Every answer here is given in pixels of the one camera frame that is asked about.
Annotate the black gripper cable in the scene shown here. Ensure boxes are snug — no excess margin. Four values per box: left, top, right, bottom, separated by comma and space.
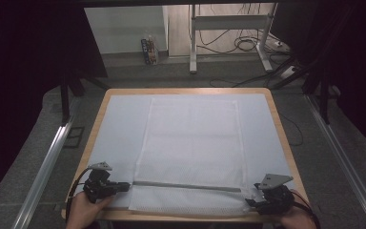
65, 167, 93, 221
290, 189, 322, 229

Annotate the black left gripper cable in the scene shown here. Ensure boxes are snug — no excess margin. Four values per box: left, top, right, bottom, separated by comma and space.
65, 167, 93, 221

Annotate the aluminium floor rail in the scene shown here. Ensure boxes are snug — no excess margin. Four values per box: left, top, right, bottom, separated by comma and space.
10, 123, 74, 229
304, 94, 366, 229

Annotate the thin black floor cable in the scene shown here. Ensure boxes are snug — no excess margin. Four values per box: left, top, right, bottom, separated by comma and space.
277, 111, 305, 148

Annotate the white desk frame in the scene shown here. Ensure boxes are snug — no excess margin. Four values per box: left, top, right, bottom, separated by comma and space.
189, 3, 279, 74

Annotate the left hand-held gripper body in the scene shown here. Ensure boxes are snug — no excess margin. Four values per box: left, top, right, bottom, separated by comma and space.
83, 161, 117, 204

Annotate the pale table mat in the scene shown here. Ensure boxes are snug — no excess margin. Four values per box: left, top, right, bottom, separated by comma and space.
87, 93, 296, 211

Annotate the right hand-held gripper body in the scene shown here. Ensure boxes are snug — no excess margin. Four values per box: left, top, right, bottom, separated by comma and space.
254, 173, 295, 216

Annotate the white power strip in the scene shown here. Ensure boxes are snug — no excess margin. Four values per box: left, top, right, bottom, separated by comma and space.
279, 65, 299, 80

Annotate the white mesh laundry bag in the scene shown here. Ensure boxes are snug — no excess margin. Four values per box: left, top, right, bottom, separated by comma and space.
128, 96, 259, 218

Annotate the black metal stand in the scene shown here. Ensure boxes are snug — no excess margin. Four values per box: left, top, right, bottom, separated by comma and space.
270, 55, 333, 126
59, 72, 111, 127

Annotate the clear pack of bottles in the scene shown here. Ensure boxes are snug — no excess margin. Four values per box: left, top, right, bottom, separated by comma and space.
140, 34, 160, 66

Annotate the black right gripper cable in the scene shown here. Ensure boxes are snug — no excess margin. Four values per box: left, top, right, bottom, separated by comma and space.
290, 189, 322, 229

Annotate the person's right hand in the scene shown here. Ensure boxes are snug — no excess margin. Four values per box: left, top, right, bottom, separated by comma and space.
271, 204, 318, 229

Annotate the person's left hand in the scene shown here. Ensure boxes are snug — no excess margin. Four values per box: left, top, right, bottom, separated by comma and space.
66, 190, 116, 229

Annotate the tangle of black floor cables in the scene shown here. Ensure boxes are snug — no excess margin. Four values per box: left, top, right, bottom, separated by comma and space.
196, 6, 270, 55

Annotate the long black floor cable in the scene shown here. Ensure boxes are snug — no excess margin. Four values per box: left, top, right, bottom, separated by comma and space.
209, 73, 289, 89

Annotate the black frame on floor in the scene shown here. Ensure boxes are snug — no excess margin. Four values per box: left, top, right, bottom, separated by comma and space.
63, 126, 86, 149

